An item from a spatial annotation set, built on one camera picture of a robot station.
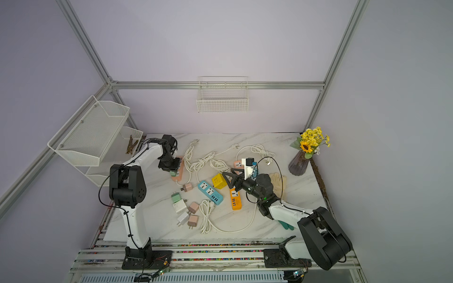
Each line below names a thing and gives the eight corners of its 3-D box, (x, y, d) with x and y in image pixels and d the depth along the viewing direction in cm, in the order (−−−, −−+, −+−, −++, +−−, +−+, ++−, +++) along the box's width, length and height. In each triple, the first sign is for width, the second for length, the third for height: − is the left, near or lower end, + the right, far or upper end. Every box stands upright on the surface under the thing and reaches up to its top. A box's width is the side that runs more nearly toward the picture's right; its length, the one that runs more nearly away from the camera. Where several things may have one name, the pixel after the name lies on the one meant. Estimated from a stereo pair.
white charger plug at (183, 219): (176, 223, 85) (174, 221, 82) (187, 214, 88) (185, 211, 85) (180, 228, 84) (178, 226, 81) (191, 218, 87) (189, 216, 84)
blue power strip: (196, 187, 98) (195, 184, 95) (202, 182, 100) (201, 179, 98) (218, 207, 90) (217, 205, 88) (224, 201, 93) (224, 198, 90)
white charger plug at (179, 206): (176, 213, 88) (174, 211, 86) (173, 205, 90) (172, 204, 88) (187, 207, 90) (186, 206, 88) (184, 200, 92) (183, 198, 90)
